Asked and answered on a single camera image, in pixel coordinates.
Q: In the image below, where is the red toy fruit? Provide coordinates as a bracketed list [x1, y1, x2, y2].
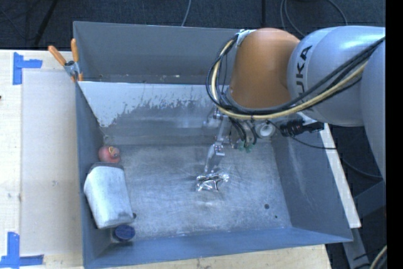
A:
[98, 145, 122, 164]

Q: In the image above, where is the clear bottle with blue cap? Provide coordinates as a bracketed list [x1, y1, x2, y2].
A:
[110, 224, 137, 243]

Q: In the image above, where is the crumpled clear plastic bottle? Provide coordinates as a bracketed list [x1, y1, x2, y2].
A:
[195, 171, 230, 193]

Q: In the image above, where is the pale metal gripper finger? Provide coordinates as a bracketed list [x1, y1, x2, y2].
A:
[203, 144, 219, 173]
[210, 147, 226, 173]

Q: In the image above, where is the white plastic cup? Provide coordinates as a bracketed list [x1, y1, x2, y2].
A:
[83, 163, 135, 230]

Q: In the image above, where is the grey metal bin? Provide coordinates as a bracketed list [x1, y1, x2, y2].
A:
[72, 21, 354, 269]

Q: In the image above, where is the black cylinder on white bracket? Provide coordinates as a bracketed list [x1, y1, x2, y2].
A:
[278, 113, 325, 139]

